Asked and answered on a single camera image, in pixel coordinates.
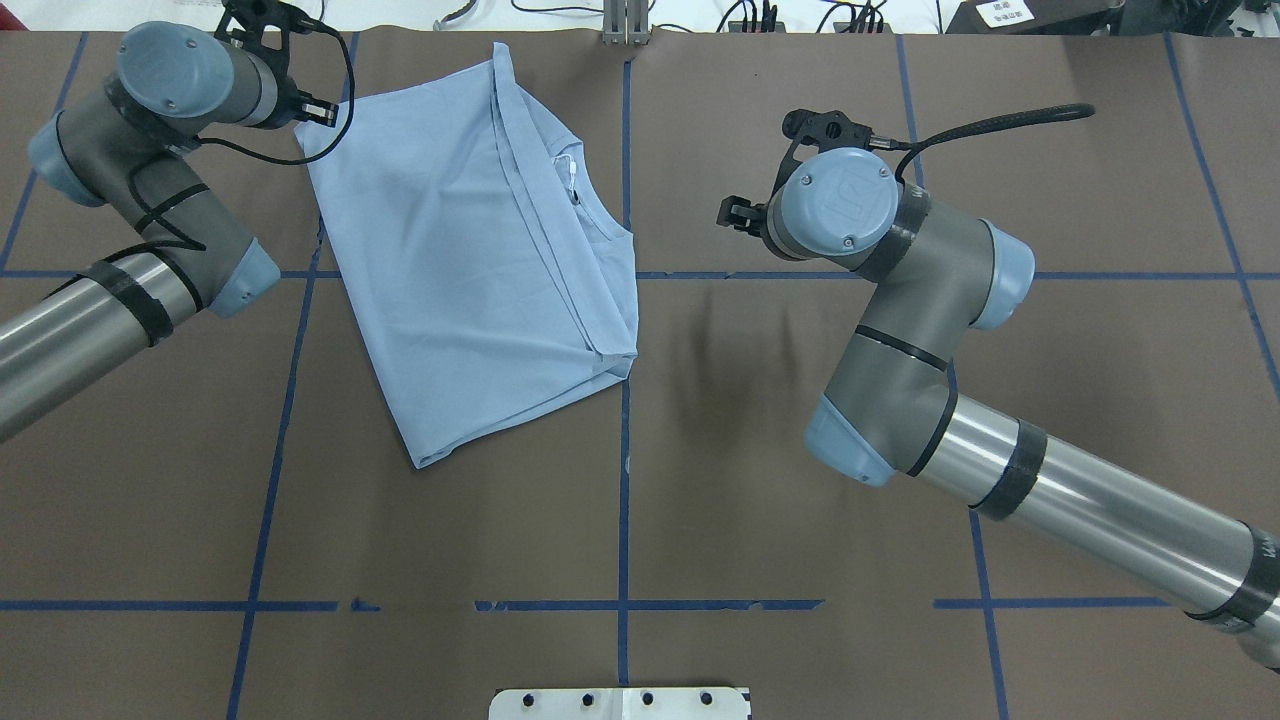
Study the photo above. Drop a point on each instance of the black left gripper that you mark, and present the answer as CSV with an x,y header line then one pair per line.
x,y
291,98

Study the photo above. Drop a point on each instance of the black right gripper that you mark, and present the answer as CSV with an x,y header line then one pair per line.
x,y
752,217

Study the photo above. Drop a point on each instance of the light blue t-shirt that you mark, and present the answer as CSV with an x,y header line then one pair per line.
x,y
489,283

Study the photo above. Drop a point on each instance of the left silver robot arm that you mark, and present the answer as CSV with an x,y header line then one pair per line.
x,y
126,147

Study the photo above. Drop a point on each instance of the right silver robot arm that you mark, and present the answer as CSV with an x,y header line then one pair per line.
x,y
893,406

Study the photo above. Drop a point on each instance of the black box with white label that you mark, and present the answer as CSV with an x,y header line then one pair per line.
x,y
1068,18

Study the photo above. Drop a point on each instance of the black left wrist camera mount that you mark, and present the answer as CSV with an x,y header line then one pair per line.
x,y
268,24

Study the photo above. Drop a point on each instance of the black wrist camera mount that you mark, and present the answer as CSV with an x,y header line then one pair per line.
x,y
268,24
823,132

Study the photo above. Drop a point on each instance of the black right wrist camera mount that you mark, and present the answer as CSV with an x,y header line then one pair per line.
x,y
823,132

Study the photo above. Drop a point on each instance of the aluminium frame post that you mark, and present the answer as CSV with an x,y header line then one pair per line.
x,y
626,22

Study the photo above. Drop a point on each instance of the white pedestal column with base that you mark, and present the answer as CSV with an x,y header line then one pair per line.
x,y
694,702

